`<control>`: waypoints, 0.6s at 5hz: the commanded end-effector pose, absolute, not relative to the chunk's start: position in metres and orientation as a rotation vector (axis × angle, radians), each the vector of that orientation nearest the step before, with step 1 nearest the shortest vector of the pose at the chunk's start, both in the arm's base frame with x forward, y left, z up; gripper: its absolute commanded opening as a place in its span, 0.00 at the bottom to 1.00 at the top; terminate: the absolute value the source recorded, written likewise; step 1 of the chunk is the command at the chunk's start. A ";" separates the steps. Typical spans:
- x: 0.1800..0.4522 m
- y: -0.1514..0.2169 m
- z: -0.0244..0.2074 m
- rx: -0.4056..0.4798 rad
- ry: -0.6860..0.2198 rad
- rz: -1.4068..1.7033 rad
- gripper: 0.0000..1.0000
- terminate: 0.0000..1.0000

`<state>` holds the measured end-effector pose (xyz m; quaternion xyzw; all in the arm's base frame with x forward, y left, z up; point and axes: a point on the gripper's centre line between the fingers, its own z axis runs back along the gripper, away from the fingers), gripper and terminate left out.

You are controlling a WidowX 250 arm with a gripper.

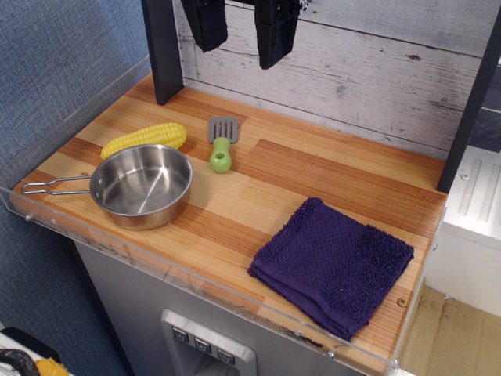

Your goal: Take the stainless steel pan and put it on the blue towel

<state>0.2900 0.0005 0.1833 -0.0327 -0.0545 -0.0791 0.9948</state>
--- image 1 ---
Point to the grey spatula green handle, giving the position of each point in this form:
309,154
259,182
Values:
222,133

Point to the clear acrylic table guard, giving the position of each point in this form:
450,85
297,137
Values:
276,161

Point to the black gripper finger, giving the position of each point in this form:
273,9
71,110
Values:
207,22
276,25

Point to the dark right shelf post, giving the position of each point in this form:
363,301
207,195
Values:
476,98

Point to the dark left shelf post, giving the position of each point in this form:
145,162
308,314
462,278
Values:
161,35

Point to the white ridged side counter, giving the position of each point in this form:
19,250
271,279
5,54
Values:
473,202

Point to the stainless steel pan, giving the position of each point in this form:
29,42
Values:
139,188

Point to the black and yellow object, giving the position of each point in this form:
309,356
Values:
22,363

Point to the purple folded cloth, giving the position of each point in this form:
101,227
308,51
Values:
333,268

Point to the yellow plastic corn cob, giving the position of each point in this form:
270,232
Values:
168,134

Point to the silver dispenser panel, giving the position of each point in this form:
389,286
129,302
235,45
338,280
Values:
199,350

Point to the dark shelf post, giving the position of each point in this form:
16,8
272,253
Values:
476,98
161,35

